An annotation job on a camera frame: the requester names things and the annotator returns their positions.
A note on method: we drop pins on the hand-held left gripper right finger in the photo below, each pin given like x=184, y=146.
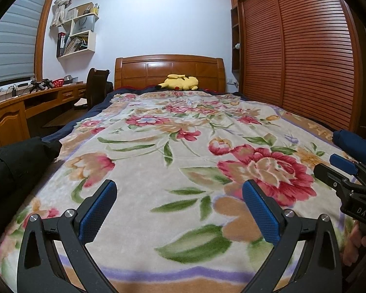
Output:
x=260, y=213

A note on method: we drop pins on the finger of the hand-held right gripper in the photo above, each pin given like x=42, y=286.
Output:
x=343, y=162
x=329, y=175

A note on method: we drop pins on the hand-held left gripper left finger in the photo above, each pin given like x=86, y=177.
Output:
x=97, y=216

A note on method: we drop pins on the blue suit jacket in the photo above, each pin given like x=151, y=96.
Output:
x=350, y=143

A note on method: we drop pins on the person's right hand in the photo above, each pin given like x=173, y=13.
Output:
x=353, y=244

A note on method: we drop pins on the black garment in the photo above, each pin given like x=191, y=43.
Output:
x=12, y=174

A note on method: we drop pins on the floral blanket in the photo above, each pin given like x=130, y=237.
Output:
x=177, y=158

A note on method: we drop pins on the wooden louvered wardrobe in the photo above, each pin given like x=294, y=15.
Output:
x=308, y=52

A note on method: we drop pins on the dark wooden chair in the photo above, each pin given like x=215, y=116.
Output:
x=96, y=88

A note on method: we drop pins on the wooden desk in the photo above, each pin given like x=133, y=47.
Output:
x=6, y=122

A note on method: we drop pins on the red basket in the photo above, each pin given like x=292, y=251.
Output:
x=58, y=83

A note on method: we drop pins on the metal tin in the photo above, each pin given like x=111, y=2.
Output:
x=69, y=79

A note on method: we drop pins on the black tripod device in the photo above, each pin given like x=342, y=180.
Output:
x=39, y=84

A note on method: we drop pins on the yellow plush toy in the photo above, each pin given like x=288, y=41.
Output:
x=180, y=82

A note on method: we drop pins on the wooden bed headboard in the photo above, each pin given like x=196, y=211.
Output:
x=170, y=67

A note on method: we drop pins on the row of books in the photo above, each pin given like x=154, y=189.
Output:
x=73, y=44

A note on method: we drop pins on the grey paper bag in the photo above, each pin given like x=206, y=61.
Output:
x=82, y=26

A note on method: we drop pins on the grey window blind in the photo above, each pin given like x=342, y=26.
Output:
x=12, y=42

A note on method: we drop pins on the cardboard box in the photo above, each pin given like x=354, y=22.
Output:
x=79, y=10

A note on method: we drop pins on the tied light curtain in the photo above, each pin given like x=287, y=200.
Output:
x=61, y=9

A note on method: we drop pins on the white wall shelf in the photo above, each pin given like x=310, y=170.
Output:
x=91, y=41

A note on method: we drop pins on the wooden window frame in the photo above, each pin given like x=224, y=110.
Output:
x=42, y=42

